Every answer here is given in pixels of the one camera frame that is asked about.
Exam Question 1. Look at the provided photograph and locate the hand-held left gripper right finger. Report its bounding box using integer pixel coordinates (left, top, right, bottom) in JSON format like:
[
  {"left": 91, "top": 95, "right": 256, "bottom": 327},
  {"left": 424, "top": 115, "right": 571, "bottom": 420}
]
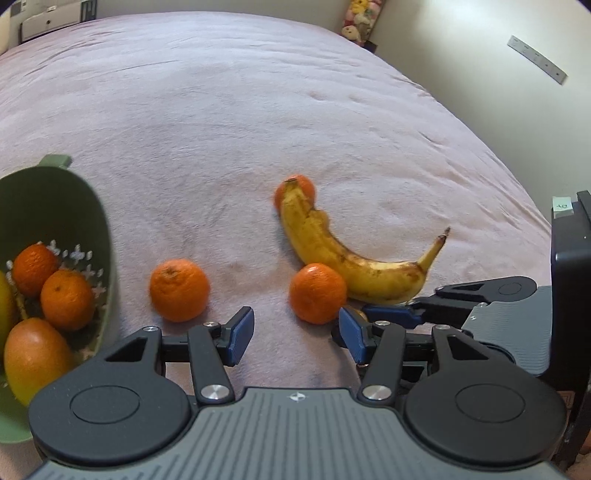
[{"left": 338, "top": 307, "right": 505, "bottom": 407}]

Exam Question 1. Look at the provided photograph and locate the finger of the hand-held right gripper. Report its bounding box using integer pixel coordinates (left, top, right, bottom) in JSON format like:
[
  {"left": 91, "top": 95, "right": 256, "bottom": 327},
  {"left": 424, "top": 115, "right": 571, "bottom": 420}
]
[
  {"left": 362, "top": 279, "right": 497, "bottom": 329},
  {"left": 468, "top": 337, "right": 520, "bottom": 368}
]

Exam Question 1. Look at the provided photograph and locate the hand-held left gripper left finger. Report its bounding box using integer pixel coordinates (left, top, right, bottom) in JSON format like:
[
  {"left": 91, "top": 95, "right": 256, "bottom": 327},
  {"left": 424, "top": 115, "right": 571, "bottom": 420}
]
[{"left": 92, "top": 306, "right": 256, "bottom": 406}]

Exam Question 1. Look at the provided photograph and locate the mandarin orange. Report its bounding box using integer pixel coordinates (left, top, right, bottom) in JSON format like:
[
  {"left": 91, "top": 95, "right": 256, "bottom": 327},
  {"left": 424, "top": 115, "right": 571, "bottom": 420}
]
[
  {"left": 274, "top": 174, "right": 317, "bottom": 210},
  {"left": 149, "top": 259, "right": 212, "bottom": 323},
  {"left": 40, "top": 269, "right": 96, "bottom": 332},
  {"left": 289, "top": 263, "right": 348, "bottom": 325},
  {"left": 11, "top": 244, "right": 61, "bottom": 297}
]

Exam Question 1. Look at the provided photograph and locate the yellow spotted banana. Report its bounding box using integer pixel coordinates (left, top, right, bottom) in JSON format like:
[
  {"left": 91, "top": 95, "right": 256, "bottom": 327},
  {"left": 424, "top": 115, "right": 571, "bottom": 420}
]
[{"left": 279, "top": 179, "right": 451, "bottom": 305}]

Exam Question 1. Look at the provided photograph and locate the red-yellow mango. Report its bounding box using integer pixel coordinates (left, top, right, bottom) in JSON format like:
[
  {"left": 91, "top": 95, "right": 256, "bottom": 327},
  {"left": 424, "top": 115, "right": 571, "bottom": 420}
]
[{"left": 4, "top": 318, "right": 75, "bottom": 407}]

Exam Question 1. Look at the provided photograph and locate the green plastic colander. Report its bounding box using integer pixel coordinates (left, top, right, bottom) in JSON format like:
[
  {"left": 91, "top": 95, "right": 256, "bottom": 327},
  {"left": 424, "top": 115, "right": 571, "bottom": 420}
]
[{"left": 0, "top": 154, "right": 116, "bottom": 445}]

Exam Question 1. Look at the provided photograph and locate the yellow-green apple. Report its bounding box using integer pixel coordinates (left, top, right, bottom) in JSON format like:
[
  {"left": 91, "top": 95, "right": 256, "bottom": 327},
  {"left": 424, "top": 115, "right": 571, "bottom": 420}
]
[{"left": 0, "top": 270, "right": 19, "bottom": 342}]

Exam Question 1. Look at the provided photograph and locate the pink bed blanket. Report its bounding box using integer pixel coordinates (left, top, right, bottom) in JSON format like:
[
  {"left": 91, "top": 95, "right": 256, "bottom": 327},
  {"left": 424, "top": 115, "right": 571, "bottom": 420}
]
[{"left": 0, "top": 11, "right": 555, "bottom": 407}]

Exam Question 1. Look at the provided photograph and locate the hanging plush toy organizer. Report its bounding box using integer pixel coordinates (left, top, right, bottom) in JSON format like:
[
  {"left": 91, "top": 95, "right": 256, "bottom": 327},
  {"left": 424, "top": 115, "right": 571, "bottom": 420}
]
[{"left": 341, "top": 0, "right": 384, "bottom": 42}]

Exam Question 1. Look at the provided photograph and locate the white bedside cabinet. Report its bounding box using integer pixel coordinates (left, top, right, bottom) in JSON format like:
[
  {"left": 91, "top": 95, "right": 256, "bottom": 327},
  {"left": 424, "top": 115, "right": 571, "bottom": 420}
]
[{"left": 18, "top": 4, "right": 84, "bottom": 40}]

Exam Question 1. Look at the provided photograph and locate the grey wall strip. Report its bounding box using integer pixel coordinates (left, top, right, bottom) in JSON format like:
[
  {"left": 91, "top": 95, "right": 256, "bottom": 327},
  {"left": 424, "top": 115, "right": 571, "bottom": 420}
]
[{"left": 507, "top": 34, "right": 568, "bottom": 86}]

